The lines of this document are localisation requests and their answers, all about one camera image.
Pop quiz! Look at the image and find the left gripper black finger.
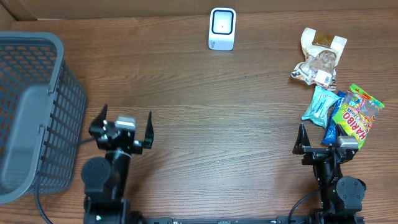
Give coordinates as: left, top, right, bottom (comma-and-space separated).
143, 111, 154, 149
88, 104, 108, 137

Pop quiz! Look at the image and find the blue Oreo cookie pack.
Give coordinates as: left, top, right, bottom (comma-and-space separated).
322, 90, 345, 145

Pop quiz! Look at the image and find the teal snack packet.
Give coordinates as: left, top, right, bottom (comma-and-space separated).
301, 86, 340, 128

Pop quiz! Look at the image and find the green Haribo gummy bag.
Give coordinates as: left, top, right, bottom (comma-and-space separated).
332, 83, 384, 149

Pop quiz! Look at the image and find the brown nuts snack pouch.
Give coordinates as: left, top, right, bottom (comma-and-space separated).
291, 27, 347, 91

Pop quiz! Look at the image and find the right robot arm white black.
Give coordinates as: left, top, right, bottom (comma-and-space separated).
287, 124, 366, 224

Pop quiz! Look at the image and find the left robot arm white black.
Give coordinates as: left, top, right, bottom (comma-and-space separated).
81, 105, 154, 224

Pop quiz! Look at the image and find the white barcode scanner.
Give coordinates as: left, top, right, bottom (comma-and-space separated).
208, 7, 236, 51

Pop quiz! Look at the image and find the grey plastic mesh basket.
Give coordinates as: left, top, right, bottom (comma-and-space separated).
1, 31, 87, 203

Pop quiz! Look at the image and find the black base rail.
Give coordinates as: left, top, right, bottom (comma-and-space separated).
138, 216, 365, 224

